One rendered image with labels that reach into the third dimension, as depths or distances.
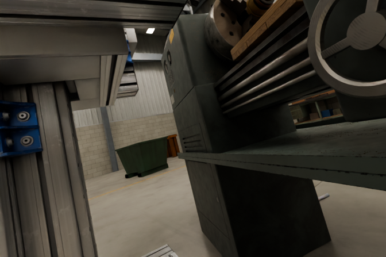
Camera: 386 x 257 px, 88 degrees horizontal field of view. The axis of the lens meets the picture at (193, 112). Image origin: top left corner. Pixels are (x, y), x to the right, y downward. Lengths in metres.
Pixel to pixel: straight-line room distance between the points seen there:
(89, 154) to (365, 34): 10.53
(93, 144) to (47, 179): 10.24
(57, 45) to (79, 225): 0.31
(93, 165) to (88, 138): 1.25
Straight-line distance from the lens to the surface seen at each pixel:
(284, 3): 0.57
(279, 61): 0.60
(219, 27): 0.91
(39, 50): 0.37
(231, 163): 0.65
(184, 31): 1.04
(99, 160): 10.66
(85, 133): 10.71
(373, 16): 0.31
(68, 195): 0.44
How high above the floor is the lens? 0.64
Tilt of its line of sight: 7 degrees up
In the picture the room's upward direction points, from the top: 14 degrees counter-clockwise
